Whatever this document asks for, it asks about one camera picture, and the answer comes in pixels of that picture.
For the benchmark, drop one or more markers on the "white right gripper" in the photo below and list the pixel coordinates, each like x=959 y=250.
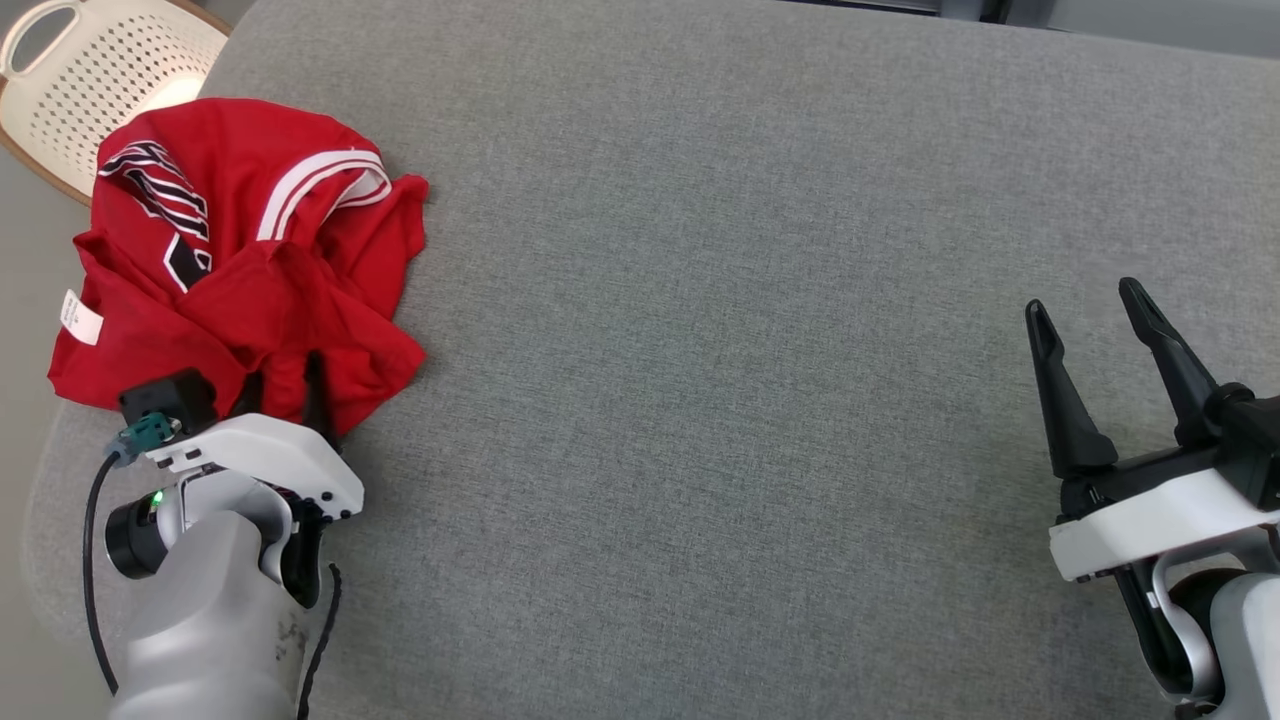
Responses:
x=1150 y=525

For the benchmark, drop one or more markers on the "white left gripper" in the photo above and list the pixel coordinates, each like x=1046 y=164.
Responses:
x=270 y=450

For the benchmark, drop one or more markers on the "red basketball jersey white sleeves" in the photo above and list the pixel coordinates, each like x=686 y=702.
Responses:
x=260 y=300

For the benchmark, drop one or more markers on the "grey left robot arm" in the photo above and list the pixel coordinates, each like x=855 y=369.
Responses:
x=210 y=620

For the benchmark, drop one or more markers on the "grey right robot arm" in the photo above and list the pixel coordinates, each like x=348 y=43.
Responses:
x=1250 y=640

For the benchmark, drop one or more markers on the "cream perforated laundry basket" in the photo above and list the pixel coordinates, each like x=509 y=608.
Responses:
x=100 y=90

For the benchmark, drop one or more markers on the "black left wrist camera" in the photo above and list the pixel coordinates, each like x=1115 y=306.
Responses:
x=168 y=397

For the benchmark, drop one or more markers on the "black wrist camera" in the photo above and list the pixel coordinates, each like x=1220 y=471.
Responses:
x=168 y=397
x=1255 y=440

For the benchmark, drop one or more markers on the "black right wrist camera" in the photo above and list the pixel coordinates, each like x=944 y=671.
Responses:
x=1255 y=440

